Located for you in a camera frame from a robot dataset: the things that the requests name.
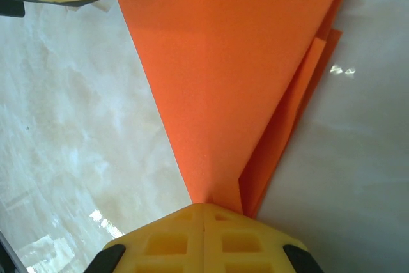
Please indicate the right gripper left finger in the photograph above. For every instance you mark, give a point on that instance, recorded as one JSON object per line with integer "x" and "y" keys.
{"x": 166, "y": 247}

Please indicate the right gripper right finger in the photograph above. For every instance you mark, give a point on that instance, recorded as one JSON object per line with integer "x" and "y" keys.
{"x": 243, "y": 247}

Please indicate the orange cloth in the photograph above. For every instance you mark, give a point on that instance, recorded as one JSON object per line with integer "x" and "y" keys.
{"x": 223, "y": 78}

